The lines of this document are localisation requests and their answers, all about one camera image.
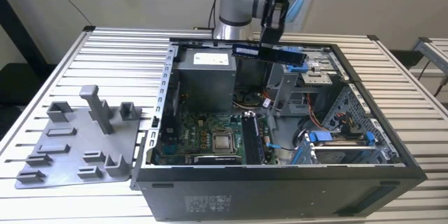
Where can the dark RAM stick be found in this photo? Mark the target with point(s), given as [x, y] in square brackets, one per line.
[276, 54]
[257, 145]

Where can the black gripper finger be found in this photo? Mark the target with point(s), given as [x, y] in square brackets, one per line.
[270, 33]

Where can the blue disk carrier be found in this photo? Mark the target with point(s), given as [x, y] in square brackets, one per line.
[320, 137]

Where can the green motherboard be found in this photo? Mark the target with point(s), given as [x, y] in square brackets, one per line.
[196, 132]

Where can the grey power supply unit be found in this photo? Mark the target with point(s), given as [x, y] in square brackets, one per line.
[204, 85]

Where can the grey metal disk bay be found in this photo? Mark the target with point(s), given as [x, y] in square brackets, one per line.
[349, 144]

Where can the black graphics card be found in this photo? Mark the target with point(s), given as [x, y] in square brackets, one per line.
[216, 159]

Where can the grey metal drive cage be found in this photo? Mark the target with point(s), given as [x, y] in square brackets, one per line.
[316, 77]

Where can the silver CPU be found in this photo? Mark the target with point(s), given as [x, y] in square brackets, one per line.
[222, 142]

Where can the black PC case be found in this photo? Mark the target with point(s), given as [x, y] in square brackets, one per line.
[280, 195]

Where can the black CPU socket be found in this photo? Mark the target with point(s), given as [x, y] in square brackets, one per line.
[213, 142]

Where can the blue drive carrier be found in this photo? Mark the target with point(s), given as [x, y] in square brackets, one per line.
[294, 68]

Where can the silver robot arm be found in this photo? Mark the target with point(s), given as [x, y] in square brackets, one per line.
[237, 6]

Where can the black table corner cap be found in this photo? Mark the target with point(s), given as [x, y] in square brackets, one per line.
[373, 37]
[88, 28]

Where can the grey plastic parts rack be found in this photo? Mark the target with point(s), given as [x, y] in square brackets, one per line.
[84, 140]

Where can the grey metal side table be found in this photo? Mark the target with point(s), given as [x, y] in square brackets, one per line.
[428, 48]

